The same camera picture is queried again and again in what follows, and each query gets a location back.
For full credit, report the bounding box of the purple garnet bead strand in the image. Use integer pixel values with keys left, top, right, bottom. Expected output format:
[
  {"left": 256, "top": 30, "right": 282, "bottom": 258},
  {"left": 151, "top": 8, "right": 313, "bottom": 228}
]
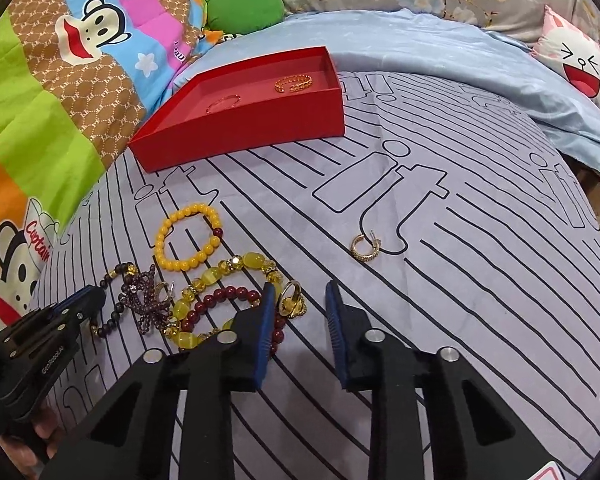
[{"left": 119, "top": 263, "right": 172, "bottom": 335}]

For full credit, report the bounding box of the yellow citrine stone bracelet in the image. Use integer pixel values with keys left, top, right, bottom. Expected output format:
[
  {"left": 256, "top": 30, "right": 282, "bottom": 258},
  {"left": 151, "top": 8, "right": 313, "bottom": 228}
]
[{"left": 163, "top": 251, "right": 285, "bottom": 351}]

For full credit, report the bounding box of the yellow bead bracelet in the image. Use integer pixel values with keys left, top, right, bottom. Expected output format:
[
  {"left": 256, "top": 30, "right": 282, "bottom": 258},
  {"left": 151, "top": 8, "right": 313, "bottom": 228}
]
[{"left": 153, "top": 201, "right": 225, "bottom": 273}]

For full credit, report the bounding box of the dark red bead bracelet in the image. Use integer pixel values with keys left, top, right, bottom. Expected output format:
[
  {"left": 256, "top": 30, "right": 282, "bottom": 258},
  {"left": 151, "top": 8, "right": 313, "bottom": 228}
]
[{"left": 179, "top": 285, "right": 286, "bottom": 359}]

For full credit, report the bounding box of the small gold hoop earring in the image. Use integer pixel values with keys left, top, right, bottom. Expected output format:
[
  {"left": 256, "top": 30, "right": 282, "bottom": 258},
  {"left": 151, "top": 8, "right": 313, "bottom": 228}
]
[{"left": 349, "top": 231, "right": 381, "bottom": 262}]

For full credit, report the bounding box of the thin gold bangle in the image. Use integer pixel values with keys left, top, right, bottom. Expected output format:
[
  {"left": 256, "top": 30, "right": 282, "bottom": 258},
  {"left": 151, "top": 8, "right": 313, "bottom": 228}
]
[{"left": 206, "top": 93, "right": 242, "bottom": 114}]

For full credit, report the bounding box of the red shallow cardboard box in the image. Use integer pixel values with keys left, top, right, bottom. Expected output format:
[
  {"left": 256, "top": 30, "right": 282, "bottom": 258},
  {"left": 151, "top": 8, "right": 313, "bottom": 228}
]
[{"left": 129, "top": 47, "right": 344, "bottom": 172}]

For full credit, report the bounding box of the gold woven cuff bangle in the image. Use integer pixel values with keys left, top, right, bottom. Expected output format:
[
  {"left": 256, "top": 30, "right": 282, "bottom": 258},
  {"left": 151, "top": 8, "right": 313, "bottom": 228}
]
[{"left": 274, "top": 74, "right": 313, "bottom": 93}]

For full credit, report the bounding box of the left hand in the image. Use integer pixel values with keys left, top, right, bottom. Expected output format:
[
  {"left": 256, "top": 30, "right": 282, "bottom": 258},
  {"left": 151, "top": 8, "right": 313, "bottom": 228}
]
[{"left": 0, "top": 404, "right": 66, "bottom": 480}]

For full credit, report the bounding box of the grey striped bed cover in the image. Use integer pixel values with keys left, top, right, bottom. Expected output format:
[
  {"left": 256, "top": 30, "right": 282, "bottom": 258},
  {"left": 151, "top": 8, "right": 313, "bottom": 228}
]
[{"left": 34, "top": 73, "right": 600, "bottom": 479}]

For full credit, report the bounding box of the colourful cartoon monkey quilt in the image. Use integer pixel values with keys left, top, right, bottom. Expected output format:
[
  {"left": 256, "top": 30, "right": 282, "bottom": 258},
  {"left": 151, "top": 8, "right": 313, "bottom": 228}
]
[{"left": 0, "top": 0, "right": 206, "bottom": 330}]

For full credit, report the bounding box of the green plush cushion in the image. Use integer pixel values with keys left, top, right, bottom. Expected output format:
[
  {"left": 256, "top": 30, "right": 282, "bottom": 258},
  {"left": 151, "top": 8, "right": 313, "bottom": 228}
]
[{"left": 207, "top": 0, "right": 286, "bottom": 35}]

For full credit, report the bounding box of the pink cartoon face cushion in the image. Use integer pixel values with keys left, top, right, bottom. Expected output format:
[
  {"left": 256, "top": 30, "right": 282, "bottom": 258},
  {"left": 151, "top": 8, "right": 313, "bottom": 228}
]
[{"left": 530, "top": 6, "right": 600, "bottom": 107}]

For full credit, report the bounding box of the light blue pillow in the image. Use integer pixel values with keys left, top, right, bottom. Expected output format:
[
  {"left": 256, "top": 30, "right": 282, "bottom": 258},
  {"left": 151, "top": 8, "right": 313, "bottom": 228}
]
[{"left": 173, "top": 10, "right": 600, "bottom": 173}]

